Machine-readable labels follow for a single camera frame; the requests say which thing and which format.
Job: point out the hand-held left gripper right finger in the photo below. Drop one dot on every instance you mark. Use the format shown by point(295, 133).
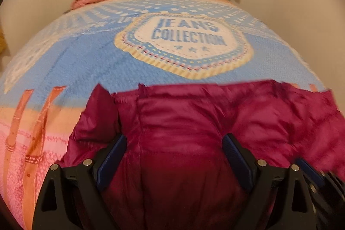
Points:
point(237, 162)

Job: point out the printed pink blue bedspread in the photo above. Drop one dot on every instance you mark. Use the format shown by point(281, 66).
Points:
point(80, 57)

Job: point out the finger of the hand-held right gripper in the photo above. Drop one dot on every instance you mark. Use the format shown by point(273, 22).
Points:
point(311, 172)

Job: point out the beige floral curtain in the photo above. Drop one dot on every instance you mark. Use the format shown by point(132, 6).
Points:
point(1, 41)

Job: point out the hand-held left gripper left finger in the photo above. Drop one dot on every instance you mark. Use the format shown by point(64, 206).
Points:
point(111, 162)

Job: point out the maroon down jacket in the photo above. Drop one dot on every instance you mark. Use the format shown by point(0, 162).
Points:
point(183, 133)

